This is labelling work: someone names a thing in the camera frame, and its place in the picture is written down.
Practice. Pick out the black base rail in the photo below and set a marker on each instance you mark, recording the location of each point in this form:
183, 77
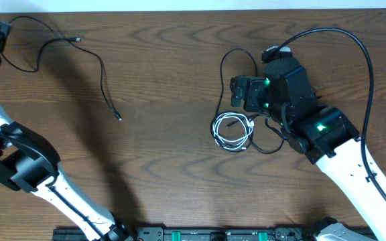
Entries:
326, 229

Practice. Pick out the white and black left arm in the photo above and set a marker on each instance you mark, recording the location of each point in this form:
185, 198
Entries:
30, 163

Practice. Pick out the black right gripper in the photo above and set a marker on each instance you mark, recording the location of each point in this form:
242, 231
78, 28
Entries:
253, 85

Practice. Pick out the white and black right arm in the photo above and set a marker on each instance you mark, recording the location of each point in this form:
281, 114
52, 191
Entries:
322, 133

